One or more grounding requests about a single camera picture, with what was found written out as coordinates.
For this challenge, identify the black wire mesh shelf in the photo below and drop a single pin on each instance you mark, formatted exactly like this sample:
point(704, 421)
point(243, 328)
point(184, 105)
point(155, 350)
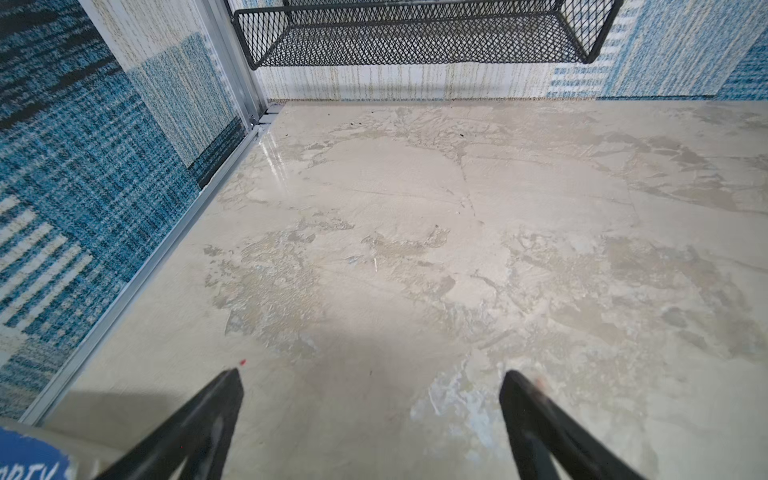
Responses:
point(372, 33)

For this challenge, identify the blue illustrated book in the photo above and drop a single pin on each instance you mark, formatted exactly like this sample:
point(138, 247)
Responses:
point(30, 456)

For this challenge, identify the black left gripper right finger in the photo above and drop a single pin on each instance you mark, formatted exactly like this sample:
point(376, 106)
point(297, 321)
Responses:
point(544, 437)

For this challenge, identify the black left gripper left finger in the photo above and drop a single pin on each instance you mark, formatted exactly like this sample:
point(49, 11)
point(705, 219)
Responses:
point(194, 442)

